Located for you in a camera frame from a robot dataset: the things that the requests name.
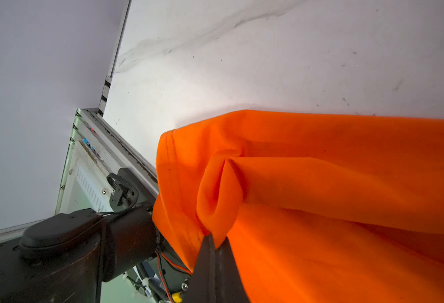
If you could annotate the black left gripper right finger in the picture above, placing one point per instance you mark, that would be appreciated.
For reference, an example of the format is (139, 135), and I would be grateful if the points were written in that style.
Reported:
(229, 287)

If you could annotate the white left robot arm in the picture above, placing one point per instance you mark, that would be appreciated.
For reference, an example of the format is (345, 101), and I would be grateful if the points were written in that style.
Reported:
(68, 257)

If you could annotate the orange t-shirt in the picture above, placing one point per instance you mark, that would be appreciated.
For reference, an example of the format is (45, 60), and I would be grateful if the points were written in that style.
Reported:
(317, 208)

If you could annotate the aluminium frame profile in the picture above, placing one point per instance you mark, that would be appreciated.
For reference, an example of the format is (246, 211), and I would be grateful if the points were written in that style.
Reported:
(108, 79)

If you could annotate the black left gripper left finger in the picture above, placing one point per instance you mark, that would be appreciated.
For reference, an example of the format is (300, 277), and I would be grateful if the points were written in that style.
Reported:
(202, 285)

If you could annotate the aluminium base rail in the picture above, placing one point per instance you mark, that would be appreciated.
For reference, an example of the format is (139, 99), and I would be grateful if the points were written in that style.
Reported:
(96, 150)

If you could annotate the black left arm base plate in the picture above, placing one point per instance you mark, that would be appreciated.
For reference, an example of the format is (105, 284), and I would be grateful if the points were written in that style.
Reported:
(162, 277)

